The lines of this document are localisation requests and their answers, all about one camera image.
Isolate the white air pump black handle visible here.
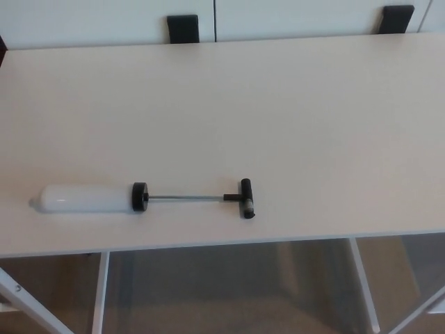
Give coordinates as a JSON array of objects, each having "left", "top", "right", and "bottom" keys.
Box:
[{"left": 29, "top": 177, "right": 257, "bottom": 221}]

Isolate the white desk trestle leg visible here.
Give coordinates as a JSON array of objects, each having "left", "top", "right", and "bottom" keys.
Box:
[
  {"left": 0, "top": 250, "right": 111, "bottom": 334},
  {"left": 348, "top": 236, "right": 445, "bottom": 334}
]

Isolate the black cabinet handle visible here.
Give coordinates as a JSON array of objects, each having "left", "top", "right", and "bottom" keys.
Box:
[
  {"left": 378, "top": 5, "right": 415, "bottom": 35},
  {"left": 166, "top": 14, "right": 200, "bottom": 45}
]

